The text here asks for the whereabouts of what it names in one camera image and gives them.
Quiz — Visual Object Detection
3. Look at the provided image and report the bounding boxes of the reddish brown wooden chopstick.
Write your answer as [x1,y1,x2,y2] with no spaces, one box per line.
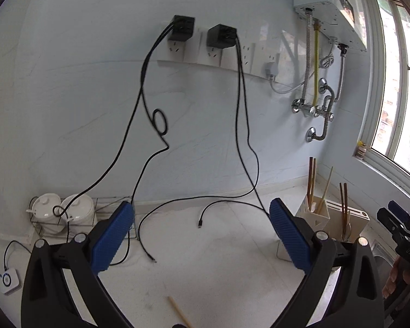
[339,183,349,241]

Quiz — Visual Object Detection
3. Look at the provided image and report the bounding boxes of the dark brown wooden chopstick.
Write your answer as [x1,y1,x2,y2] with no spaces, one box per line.
[307,157,316,210]

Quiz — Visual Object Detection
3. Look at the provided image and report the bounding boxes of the person's right hand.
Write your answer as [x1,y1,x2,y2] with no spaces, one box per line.
[382,257,410,298]

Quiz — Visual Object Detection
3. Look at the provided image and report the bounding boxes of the small white round device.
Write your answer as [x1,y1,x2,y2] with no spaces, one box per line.
[0,268,21,295]

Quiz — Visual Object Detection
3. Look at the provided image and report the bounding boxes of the left white ceramic pot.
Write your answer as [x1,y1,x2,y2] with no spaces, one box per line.
[26,193,64,235]

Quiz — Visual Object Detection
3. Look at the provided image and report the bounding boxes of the white ceramic pot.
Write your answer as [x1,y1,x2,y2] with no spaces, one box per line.
[26,193,64,235]
[61,194,98,234]

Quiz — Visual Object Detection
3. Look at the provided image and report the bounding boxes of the beige utensil holder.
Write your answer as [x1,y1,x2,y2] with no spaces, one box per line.
[291,195,370,242]

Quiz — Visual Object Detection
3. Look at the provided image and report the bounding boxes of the right white ceramic pot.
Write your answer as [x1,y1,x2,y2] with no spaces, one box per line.
[61,194,98,234]

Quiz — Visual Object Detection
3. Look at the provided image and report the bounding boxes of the bamboo chopstick in holder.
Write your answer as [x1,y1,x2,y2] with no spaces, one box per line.
[315,166,334,214]

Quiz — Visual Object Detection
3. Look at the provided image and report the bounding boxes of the light bamboo chopstick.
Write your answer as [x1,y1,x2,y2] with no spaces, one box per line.
[167,296,193,328]

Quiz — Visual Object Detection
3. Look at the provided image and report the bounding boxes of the right black power adapter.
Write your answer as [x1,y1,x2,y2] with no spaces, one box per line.
[206,24,238,49]

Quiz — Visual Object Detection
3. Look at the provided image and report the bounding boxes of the black power adapter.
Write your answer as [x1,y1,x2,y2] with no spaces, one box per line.
[168,15,195,42]
[206,24,238,49]

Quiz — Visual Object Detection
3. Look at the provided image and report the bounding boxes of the left black power adapter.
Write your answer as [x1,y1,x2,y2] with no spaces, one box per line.
[168,15,195,42]

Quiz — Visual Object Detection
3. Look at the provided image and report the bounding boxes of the white water heater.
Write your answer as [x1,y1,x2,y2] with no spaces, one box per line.
[293,0,367,52]

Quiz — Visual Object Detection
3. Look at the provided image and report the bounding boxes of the metal wire rack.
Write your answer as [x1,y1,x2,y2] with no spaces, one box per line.
[26,193,130,238]

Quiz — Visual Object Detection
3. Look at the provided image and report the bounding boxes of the black cable right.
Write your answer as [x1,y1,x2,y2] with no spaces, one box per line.
[197,36,273,229]

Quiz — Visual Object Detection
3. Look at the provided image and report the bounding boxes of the black cable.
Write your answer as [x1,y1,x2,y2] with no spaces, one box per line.
[137,36,261,264]
[52,23,178,267]
[197,36,273,229]

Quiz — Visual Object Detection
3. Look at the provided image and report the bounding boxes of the window frame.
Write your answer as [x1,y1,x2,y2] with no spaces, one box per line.
[363,0,410,190]

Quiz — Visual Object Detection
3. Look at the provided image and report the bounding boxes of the metal wall faucet pipes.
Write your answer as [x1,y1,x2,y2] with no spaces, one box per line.
[292,7,349,143]

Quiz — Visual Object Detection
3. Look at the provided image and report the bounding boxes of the black cable left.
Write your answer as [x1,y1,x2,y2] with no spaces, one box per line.
[52,23,178,267]

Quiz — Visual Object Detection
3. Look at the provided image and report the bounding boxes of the black cable middle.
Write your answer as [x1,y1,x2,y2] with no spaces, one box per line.
[137,36,261,264]

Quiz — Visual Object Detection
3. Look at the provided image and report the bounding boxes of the white wall socket strip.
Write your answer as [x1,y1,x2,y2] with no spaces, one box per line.
[155,27,280,80]

